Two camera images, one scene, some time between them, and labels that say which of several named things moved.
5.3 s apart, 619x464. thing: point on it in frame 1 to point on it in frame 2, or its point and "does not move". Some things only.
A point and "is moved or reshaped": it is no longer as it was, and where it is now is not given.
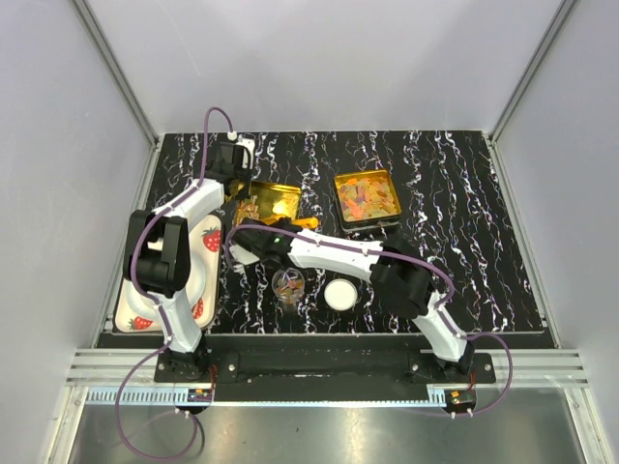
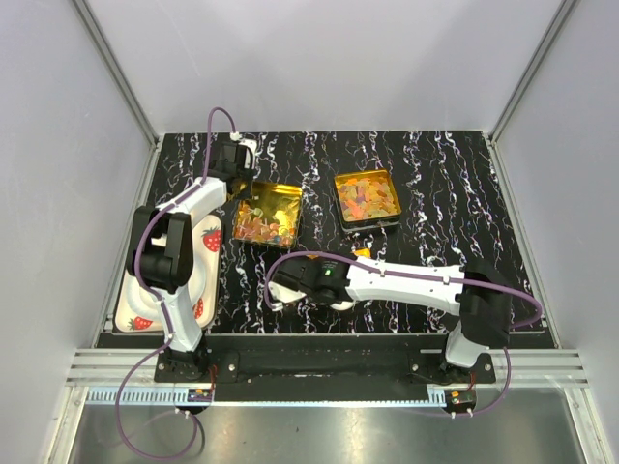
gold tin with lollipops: (269, 202) does not move
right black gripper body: (280, 223) to (310, 296)
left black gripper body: (244, 176) does not move
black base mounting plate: (326, 369) does not move
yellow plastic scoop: (306, 222) is moved or reshaped
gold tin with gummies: (367, 199) does not move
